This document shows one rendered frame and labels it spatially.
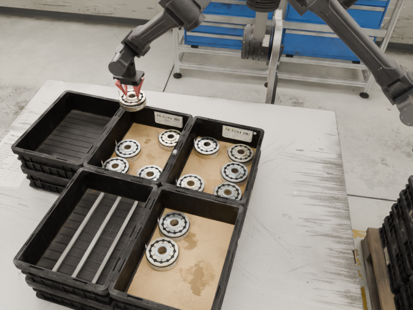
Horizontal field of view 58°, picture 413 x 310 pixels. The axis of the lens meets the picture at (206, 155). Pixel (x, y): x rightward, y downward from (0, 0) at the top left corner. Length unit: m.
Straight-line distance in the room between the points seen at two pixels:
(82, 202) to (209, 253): 0.50
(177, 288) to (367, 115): 2.52
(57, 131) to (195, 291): 0.94
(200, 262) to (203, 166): 0.42
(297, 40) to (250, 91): 0.57
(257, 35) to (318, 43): 1.70
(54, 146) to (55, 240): 0.47
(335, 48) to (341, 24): 2.27
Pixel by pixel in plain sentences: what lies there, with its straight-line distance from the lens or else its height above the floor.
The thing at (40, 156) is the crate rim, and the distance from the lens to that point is 1.51.
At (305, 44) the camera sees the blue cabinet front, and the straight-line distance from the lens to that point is 3.26.
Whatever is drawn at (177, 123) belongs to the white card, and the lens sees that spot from 1.61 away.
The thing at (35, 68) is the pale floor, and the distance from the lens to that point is 3.90.
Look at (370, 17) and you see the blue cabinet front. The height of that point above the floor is 0.69.
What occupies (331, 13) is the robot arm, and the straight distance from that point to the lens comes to 1.03.
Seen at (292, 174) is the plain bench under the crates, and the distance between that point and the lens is 1.70.
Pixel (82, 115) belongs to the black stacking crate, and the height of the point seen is 0.83.
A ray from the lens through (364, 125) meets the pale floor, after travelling 3.26.
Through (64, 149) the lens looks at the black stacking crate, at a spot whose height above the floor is 0.83.
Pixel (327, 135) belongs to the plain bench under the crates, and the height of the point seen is 0.70.
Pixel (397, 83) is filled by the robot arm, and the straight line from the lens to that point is 1.15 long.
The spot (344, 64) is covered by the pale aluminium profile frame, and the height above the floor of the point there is 0.29.
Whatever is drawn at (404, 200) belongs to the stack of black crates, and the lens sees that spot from 2.08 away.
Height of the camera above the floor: 1.92
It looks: 45 degrees down
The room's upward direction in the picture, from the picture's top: 2 degrees clockwise
